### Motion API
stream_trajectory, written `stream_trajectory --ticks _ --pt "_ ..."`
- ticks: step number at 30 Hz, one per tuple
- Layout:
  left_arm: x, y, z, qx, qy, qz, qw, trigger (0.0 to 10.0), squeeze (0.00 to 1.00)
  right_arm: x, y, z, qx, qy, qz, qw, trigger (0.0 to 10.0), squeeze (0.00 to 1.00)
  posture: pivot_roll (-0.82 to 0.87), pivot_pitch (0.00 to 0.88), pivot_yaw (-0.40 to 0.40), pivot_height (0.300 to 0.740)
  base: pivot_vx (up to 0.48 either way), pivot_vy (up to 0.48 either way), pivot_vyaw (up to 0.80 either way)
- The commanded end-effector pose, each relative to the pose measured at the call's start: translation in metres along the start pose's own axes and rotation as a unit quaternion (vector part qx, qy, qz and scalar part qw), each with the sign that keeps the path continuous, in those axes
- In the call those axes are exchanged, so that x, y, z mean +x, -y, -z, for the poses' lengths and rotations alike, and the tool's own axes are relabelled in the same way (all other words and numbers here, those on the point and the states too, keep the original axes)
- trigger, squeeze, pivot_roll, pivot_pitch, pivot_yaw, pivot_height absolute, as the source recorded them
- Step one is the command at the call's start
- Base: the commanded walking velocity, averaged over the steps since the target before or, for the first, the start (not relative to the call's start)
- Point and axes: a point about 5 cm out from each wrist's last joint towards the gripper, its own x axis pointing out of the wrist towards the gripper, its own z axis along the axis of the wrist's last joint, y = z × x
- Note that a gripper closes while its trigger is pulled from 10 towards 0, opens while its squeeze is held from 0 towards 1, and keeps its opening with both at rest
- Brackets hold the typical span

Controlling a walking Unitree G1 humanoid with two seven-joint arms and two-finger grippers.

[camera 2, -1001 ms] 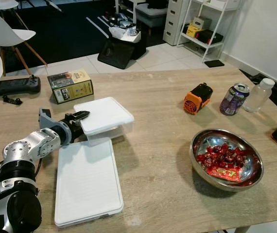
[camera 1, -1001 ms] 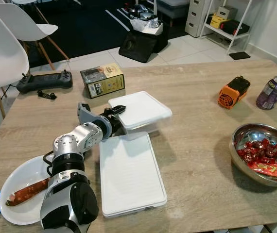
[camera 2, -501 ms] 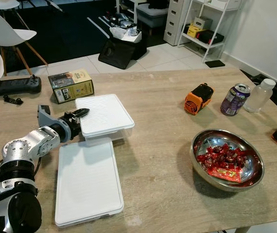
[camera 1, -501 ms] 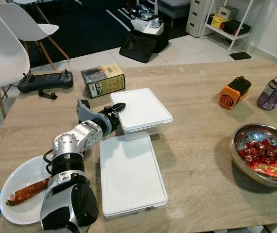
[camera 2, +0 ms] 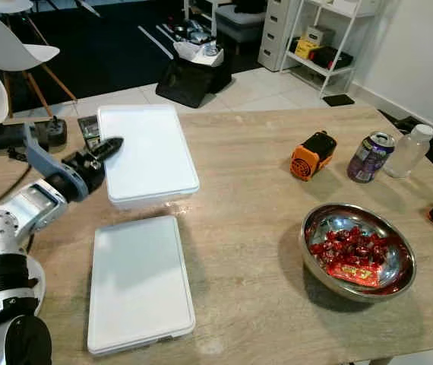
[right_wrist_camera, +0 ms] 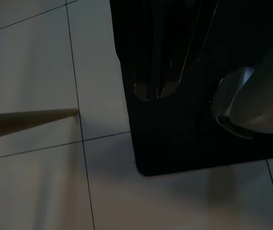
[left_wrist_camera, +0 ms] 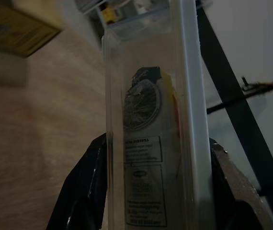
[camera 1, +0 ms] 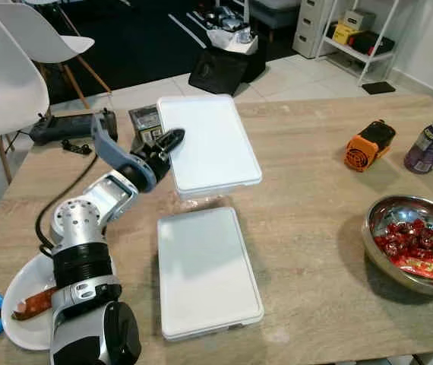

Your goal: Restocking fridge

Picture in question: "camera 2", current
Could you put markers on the round steel bowl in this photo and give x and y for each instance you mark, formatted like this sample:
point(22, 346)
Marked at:
point(323, 228)

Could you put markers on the black case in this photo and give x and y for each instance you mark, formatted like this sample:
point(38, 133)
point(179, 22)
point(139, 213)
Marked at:
point(333, 58)

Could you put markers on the white shelf rack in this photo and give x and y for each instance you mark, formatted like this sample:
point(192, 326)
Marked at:
point(300, 65)

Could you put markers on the beige box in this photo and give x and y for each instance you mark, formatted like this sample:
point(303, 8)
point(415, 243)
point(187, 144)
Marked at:
point(319, 35)

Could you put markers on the small black square pad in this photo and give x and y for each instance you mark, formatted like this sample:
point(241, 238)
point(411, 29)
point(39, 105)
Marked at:
point(339, 99)

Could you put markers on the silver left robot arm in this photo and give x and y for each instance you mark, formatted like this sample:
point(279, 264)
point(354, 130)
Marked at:
point(4, 228)

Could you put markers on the black remote controller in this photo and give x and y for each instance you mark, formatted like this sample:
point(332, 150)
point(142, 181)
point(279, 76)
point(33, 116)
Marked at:
point(11, 137)

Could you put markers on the plain white plate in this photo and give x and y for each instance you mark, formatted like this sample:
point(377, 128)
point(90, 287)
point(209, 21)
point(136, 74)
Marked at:
point(38, 281)

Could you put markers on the orange black handheld device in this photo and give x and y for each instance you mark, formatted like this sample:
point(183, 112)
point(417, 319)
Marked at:
point(311, 156)

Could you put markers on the small grey card box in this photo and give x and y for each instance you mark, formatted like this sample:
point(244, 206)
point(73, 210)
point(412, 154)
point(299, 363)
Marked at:
point(89, 129)

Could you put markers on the black bag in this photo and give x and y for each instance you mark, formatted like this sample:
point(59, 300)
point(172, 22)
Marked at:
point(186, 84)

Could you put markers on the white tub with glassware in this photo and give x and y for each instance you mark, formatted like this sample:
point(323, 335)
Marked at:
point(197, 46)

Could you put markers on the black floor rug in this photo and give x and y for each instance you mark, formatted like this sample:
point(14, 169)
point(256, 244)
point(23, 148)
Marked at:
point(118, 38)

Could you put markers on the purple drink can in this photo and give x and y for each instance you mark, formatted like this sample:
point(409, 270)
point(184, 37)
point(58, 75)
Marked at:
point(368, 160)

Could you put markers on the yellow box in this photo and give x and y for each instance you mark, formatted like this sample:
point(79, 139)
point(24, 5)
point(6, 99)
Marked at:
point(306, 49)

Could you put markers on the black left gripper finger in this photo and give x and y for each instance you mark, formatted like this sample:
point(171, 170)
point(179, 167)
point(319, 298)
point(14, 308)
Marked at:
point(110, 147)

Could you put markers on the red wrapped candies heap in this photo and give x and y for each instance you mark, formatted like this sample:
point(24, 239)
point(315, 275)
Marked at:
point(353, 249)

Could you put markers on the white drawer cabinet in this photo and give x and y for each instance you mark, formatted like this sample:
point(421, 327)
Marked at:
point(273, 34)

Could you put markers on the clear plastic bottle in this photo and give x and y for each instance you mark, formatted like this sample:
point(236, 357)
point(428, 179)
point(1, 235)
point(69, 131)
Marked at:
point(406, 152)

